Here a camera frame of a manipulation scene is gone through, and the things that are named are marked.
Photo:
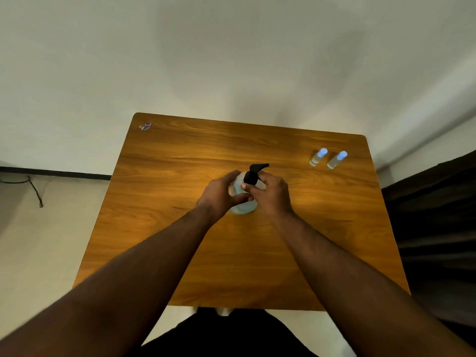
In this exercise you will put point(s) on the person's left hand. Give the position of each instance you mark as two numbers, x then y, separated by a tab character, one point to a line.
215	198

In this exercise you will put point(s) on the person's right hand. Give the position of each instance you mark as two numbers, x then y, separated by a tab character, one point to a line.
273	198

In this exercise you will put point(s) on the person's right thumb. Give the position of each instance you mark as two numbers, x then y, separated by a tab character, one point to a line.
250	188

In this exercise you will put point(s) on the person's left thumb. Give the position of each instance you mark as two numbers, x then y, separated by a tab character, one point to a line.
241	198

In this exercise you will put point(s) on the clear pump bottle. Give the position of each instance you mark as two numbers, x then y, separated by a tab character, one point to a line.
243	198

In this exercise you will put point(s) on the black pump dispenser head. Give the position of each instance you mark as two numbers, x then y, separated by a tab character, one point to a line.
254	173

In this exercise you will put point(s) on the person's right forearm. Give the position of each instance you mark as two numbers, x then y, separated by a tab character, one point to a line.
357	286

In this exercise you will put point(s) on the person's left forearm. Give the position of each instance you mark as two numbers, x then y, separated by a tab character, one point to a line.
111	286

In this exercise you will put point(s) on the wooden table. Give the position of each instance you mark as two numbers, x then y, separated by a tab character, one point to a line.
238	234

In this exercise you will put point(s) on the small clear blue-capped bottle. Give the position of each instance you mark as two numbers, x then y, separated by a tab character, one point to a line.
318	157
337	160

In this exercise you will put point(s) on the small sticker on table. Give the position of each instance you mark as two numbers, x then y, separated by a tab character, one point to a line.
145	126

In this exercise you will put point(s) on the person's black trousers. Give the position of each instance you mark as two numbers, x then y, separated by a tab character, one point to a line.
227	336

